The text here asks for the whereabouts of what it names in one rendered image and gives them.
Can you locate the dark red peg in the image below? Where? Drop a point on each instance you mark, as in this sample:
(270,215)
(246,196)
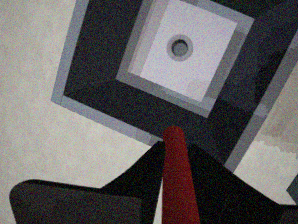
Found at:
(178,194)

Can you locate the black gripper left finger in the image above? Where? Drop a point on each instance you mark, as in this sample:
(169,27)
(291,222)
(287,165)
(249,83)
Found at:
(131,198)

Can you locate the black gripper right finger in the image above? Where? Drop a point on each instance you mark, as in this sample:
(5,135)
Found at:
(224,198)

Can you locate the white square plate with hole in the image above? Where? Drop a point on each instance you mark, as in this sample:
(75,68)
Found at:
(168,23)

